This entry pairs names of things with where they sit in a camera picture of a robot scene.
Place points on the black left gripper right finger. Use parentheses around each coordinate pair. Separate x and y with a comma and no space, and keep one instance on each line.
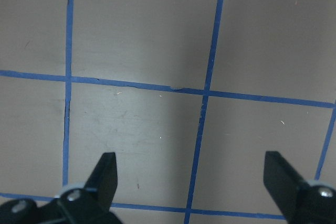
(299,200)

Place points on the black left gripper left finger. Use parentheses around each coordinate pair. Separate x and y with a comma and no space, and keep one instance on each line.
(88,204)

